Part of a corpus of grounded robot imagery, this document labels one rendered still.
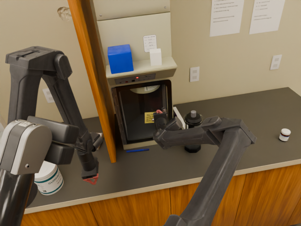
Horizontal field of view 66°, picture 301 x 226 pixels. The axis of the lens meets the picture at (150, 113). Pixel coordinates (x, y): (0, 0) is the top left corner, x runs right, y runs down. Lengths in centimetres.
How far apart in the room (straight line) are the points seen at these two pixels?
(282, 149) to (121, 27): 111
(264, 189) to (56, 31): 161
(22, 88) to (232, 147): 55
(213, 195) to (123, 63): 67
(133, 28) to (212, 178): 74
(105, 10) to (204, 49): 85
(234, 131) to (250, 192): 100
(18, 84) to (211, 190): 53
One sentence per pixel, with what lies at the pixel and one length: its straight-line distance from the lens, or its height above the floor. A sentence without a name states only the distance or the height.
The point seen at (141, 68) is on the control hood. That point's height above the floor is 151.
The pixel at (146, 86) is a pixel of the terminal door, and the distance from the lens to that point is 119.
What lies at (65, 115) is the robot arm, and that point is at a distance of 82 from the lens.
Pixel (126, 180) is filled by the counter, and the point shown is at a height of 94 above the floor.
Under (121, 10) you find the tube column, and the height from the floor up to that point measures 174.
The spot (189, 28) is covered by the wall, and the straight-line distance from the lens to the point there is 161.
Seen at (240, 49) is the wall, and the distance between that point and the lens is 181.
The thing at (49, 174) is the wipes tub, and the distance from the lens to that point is 128.
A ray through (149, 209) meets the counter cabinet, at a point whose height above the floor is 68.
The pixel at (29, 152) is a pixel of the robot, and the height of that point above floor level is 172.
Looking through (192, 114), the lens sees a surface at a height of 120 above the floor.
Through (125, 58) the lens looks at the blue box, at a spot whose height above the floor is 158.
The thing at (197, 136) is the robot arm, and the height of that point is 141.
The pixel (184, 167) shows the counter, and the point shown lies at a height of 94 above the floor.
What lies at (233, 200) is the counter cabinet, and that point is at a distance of 165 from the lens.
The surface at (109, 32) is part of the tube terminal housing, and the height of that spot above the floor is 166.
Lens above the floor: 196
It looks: 36 degrees down
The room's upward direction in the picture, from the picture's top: 6 degrees counter-clockwise
